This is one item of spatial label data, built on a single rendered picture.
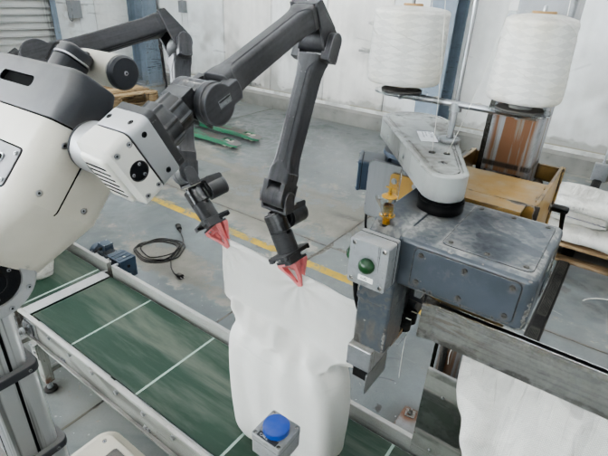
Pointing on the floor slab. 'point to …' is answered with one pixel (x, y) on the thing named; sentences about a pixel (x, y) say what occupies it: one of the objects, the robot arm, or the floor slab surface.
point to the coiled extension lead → (163, 255)
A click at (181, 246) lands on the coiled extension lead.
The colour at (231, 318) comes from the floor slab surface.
